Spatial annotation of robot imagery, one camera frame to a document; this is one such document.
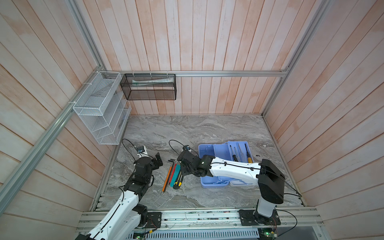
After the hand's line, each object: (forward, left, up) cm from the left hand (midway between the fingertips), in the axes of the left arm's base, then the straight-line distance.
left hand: (152, 157), depth 84 cm
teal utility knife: (-6, -13, -10) cm, 18 cm away
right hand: (-5, -18, -3) cm, 18 cm away
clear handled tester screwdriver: (+3, -52, 0) cm, 52 cm away
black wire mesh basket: (+49, +7, +14) cm, 51 cm away
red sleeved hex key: (-5, -11, -12) cm, 17 cm away
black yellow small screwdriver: (0, -47, 0) cm, 47 cm away
